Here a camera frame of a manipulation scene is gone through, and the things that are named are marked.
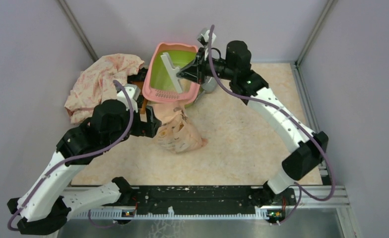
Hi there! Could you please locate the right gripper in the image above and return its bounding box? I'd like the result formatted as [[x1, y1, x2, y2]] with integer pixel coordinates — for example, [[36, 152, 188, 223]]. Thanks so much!
[[177, 47, 236, 86]]

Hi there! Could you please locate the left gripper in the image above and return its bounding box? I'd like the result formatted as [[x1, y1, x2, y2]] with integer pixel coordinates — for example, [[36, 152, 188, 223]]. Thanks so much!
[[105, 102, 161, 148]]

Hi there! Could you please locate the metal litter scoop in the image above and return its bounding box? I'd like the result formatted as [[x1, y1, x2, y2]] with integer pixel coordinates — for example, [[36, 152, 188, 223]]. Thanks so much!
[[201, 77, 217, 94]]

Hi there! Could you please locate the white bag sealing clip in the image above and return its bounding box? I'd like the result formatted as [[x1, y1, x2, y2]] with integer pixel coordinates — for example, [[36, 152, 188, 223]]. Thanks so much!
[[160, 52, 183, 94]]

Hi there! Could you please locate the pink cat litter bag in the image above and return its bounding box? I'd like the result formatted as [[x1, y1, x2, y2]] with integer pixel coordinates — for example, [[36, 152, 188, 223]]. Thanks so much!
[[151, 101, 208, 154]]

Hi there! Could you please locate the pink and green litter box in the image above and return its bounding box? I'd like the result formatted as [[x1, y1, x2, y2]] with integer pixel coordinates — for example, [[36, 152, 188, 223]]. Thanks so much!
[[142, 42, 200, 104]]

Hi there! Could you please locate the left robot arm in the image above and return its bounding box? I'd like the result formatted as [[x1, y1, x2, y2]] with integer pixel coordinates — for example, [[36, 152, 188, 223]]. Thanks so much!
[[7, 100, 161, 236]]

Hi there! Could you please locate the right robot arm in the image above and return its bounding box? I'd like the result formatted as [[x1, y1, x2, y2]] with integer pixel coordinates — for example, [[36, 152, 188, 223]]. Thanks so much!
[[177, 40, 328, 204]]

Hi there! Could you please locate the orange wooden tray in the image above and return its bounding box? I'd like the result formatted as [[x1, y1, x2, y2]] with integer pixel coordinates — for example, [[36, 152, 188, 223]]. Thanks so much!
[[128, 67, 148, 115]]

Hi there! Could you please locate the pink floral cloth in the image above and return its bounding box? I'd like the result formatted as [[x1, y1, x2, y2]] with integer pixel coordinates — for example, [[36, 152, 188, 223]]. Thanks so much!
[[64, 53, 144, 124]]

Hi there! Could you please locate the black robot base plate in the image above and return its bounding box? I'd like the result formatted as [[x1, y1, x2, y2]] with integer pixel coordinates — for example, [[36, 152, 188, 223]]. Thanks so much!
[[114, 185, 297, 215]]

